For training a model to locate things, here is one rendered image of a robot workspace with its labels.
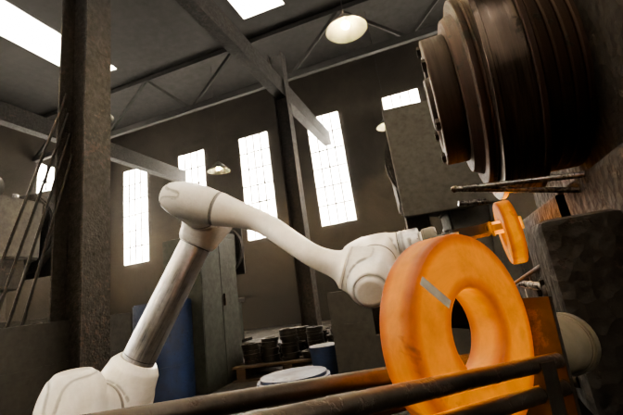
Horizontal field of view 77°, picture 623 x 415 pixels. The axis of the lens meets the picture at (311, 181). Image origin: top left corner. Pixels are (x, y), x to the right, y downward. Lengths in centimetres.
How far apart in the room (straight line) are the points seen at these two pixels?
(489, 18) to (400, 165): 286
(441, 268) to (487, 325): 8
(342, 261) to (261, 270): 1128
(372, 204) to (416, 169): 772
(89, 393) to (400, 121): 312
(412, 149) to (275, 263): 885
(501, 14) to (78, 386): 121
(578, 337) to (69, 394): 106
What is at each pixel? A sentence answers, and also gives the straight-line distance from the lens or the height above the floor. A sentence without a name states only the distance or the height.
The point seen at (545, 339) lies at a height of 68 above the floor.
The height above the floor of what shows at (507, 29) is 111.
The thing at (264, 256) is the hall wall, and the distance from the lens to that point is 1213.
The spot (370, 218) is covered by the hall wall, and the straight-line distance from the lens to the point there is 1116.
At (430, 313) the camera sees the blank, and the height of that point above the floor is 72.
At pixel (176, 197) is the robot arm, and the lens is 117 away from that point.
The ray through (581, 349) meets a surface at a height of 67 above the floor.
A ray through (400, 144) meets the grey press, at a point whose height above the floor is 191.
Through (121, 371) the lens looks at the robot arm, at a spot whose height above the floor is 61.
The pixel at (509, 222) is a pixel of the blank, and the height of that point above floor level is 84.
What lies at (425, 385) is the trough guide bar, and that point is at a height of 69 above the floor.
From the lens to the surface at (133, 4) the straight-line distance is 1056.
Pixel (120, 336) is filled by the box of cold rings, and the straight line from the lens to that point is 397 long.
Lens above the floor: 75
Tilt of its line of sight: 16 degrees up
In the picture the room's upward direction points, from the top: 8 degrees counter-clockwise
